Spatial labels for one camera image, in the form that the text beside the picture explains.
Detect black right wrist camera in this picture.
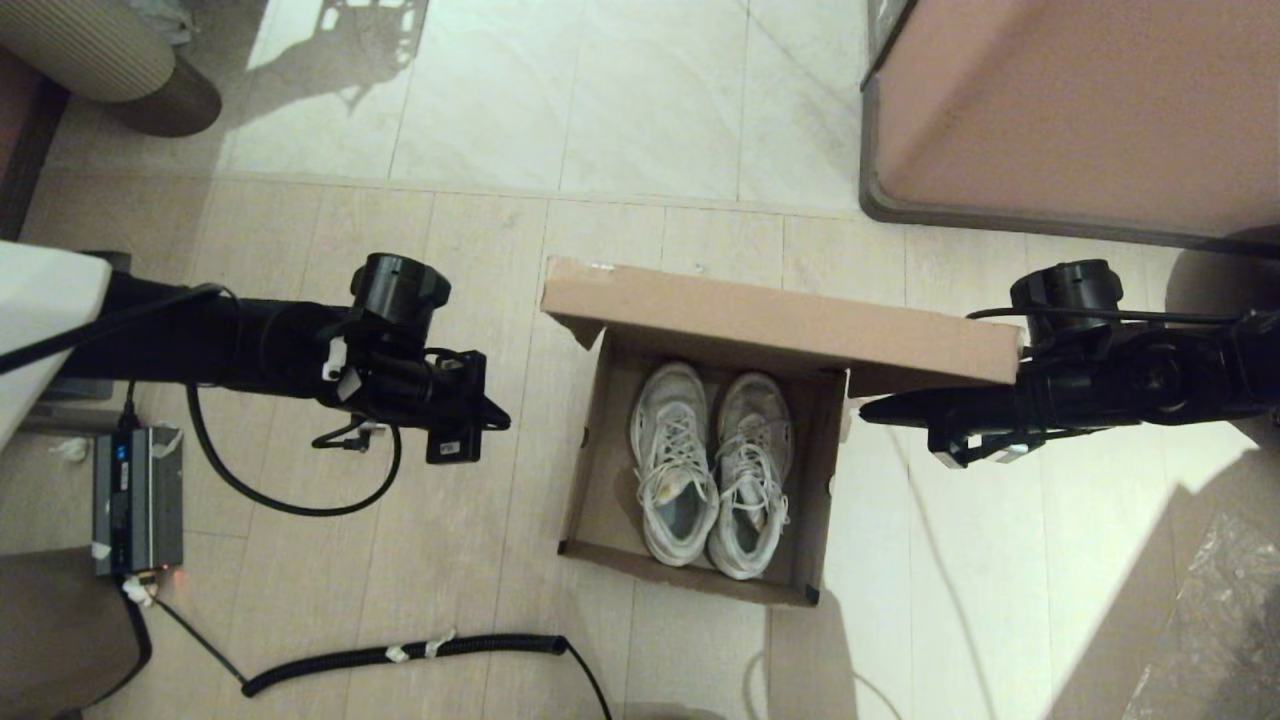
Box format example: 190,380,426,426
1010,260,1123,349

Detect white laced sneaker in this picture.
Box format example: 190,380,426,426
630,360,721,568
707,372,794,581

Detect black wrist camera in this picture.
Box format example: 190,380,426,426
1010,260,1123,349
348,253,453,341

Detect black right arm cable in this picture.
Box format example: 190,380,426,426
965,305,1246,328

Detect thick black power cable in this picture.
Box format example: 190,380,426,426
60,583,156,720

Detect dark brown wooden furniture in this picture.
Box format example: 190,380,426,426
0,50,71,241

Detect grey power supply unit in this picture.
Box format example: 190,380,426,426
93,425,188,581

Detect beige ribbed round pouf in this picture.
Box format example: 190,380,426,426
0,0,223,139

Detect clear plastic sheet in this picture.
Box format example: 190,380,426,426
1120,510,1280,720

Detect pink cabinet with grey base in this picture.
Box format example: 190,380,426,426
857,0,1280,251

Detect brown cardboard shoe box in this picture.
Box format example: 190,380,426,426
540,255,1026,608

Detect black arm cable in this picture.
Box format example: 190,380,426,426
0,283,403,518
965,305,1246,328

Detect grey crumpled cloth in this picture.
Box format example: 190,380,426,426
125,0,196,46

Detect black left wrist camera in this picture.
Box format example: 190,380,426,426
348,253,453,341

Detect black corrugated conduit taped midway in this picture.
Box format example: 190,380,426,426
150,590,613,720

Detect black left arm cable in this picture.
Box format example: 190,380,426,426
0,283,403,518

